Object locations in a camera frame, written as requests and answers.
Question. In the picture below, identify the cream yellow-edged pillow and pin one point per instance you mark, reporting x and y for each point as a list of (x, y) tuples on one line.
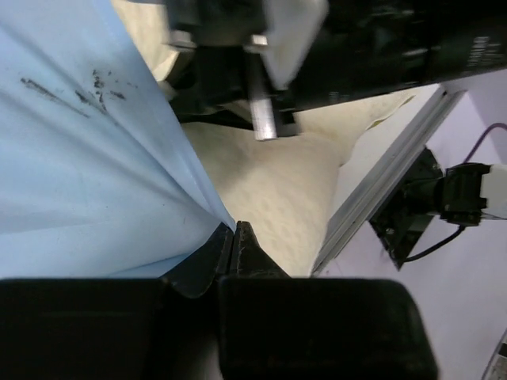
[(280, 177)]

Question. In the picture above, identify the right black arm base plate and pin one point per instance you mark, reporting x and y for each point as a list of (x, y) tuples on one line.
[(408, 210)]

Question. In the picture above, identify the aluminium table front rail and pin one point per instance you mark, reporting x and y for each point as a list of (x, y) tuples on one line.
[(380, 159)]

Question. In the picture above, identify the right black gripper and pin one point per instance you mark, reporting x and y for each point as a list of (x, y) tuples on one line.
[(365, 49)]

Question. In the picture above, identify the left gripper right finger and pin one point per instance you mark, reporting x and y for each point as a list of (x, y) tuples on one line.
[(248, 259)]

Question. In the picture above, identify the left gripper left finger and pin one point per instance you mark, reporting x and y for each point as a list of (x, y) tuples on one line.
[(192, 277)]

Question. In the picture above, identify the light blue pillowcase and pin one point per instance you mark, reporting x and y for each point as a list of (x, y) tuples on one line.
[(97, 176)]

